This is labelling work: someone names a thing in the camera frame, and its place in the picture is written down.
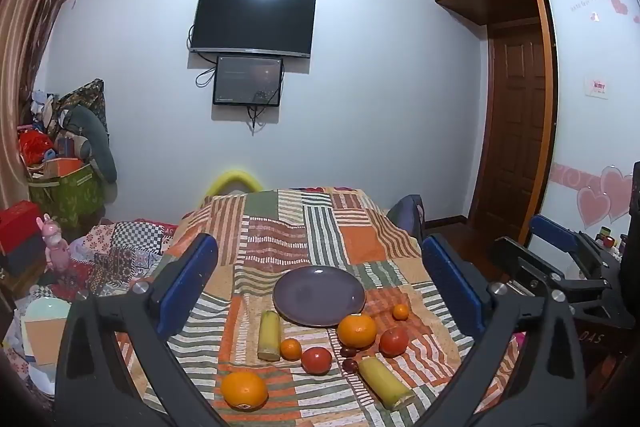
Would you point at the pale green round lid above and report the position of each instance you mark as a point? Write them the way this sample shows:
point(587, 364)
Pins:
point(47, 307)

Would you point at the white heart-printed wardrobe door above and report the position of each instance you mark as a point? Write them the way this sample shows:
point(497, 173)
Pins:
point(590, 132)

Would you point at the striped patchwork blanket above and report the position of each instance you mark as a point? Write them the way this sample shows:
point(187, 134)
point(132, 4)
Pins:
point(300, 232)

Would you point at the green patterned storage box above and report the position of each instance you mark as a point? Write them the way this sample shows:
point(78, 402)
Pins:
point(65, 197)

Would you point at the brown wooden door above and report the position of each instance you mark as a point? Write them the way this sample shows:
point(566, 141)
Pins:
point(517, 132)

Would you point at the striped brown curtain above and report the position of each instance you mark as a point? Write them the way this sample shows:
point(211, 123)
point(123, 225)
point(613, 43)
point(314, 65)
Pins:
point(30, 32)

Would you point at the floral checkered quilt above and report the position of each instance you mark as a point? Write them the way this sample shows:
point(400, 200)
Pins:
point(125, 247)

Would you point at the red tomato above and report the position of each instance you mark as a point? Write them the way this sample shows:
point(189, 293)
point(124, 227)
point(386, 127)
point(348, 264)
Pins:
point(394, 342)
point(316, 360)

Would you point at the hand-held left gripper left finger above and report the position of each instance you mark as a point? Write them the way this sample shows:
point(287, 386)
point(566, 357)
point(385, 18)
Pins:
point(197, 272)

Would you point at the red box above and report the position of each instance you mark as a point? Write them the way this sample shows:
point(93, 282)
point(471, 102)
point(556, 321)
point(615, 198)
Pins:
point(20, 224)

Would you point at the cardboard sheet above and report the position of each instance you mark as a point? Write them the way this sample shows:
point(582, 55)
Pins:
point(45, 339)

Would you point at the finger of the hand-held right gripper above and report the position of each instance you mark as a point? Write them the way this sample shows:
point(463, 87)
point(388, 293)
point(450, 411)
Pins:
point(555, 233)
point(517, 259)

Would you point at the grey pillow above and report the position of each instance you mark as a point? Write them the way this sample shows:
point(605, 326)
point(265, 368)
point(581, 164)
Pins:
point(97, 142)

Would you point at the pink bunny toy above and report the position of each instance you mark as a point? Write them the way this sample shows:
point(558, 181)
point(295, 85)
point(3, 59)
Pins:
point(54, 247)

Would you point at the dark red jujube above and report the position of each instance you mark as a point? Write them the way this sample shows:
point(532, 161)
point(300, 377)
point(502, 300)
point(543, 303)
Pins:
point(350, 365)
point(348, 351)

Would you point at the red plastic bag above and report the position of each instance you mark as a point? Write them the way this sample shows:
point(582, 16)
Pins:
point(35, 147)

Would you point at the white door sticker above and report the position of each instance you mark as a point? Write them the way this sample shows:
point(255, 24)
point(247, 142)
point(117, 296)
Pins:
point(596, 88)

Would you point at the large orange with sticker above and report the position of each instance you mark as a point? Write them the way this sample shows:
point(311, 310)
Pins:
point(244, 388)

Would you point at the small tangerine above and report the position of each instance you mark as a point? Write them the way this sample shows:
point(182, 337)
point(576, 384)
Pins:
point(291, 349)
point(400, 312)

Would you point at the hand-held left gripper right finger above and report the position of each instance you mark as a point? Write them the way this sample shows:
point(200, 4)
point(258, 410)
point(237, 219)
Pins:
point(452, 292)

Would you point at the small black monitor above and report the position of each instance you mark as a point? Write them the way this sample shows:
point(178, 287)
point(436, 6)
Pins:
point(247, 81)

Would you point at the wall-mounted black television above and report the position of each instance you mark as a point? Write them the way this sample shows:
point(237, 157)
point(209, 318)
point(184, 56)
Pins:
point(252, 22)

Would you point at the purple plate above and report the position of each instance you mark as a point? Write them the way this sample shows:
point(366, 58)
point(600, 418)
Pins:
point(320, 297)

